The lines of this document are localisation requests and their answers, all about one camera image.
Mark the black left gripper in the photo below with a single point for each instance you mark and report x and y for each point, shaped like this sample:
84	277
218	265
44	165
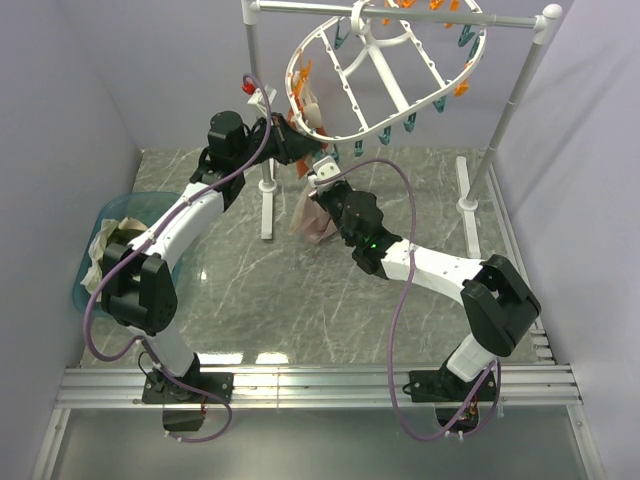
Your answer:
292	145

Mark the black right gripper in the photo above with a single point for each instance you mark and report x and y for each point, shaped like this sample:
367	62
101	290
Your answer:
321	199

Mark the pink underwear white waistband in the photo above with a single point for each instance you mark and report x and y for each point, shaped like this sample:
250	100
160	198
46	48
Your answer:
310	220

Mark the white oval clip hanger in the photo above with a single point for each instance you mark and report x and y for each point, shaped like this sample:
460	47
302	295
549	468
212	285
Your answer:
349	42

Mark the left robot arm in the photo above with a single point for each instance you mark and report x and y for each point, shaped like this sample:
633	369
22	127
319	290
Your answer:
139	293

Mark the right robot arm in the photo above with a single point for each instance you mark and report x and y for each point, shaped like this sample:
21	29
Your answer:
499	305

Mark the white rack foot left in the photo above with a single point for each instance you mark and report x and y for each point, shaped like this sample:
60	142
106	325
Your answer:
268	187

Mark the white rack foot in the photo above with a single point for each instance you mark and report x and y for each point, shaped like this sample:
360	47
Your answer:
467	209
268	187

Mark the white rack foot right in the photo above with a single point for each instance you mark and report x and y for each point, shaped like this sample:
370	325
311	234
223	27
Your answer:
467	209

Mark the teal plastic basket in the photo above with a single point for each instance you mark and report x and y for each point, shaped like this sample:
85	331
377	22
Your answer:
147	207

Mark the pile of clothes in basket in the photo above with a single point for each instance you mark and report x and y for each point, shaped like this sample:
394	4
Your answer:
111	231

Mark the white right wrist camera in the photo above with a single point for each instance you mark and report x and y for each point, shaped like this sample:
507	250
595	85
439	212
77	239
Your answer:
323	174

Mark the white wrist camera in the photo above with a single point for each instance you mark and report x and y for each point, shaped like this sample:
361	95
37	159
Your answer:
256	98
323	174

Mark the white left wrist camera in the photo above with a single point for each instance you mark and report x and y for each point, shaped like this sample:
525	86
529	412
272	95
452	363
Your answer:
256	98

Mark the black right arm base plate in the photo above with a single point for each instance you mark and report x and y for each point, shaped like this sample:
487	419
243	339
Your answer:
442	386

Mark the aluminium rail front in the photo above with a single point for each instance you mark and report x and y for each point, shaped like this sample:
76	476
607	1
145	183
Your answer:
312	387

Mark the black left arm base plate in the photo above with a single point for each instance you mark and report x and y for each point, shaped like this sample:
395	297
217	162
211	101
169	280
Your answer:
204	386

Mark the silver clothes rack frame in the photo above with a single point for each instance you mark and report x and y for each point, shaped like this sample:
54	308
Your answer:
385	25

